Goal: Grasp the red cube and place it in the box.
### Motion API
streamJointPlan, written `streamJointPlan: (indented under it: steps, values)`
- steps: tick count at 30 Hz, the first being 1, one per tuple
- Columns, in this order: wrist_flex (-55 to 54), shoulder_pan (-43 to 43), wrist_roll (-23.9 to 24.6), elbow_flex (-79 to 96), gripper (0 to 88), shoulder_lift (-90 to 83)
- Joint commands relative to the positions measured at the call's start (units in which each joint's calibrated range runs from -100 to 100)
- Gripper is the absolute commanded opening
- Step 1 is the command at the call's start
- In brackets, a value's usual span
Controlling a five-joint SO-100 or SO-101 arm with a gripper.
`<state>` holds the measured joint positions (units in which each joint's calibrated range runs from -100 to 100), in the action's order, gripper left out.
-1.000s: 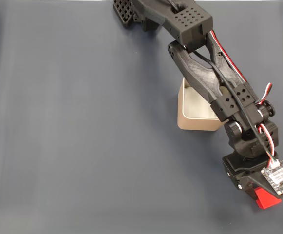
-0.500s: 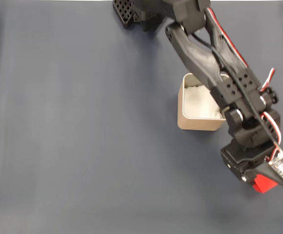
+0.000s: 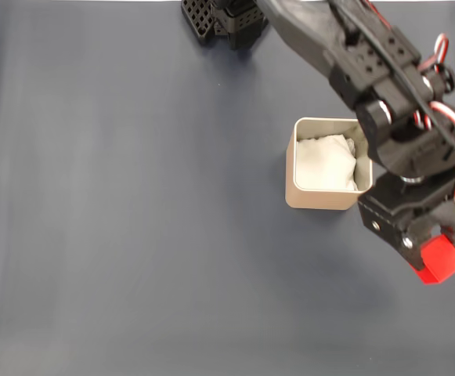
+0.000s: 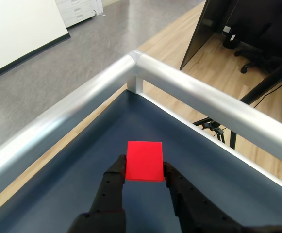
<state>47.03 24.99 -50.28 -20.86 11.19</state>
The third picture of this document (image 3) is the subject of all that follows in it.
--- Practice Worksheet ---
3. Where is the red cube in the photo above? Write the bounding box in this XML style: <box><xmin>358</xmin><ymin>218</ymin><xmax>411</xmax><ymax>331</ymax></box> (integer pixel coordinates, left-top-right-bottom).
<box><xmin>414</xmin><ymin>233</ymin><xmax>455</xmax><ymax>286</ymax></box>

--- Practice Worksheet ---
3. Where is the beige square box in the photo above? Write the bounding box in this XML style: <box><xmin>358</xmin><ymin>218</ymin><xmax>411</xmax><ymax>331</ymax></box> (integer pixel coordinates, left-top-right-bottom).
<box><xmin>284</xmin><ymin>116</ymin><xmax>374</xmax><ymax>212</ymax></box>

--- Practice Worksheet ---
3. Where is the white crumpled tissue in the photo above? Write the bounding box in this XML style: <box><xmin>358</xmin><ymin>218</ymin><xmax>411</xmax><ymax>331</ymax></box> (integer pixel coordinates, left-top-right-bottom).
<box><xmin>295</xmin><ymin>133</ymin><xmax>359</xmax><ymax>192</ymax></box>

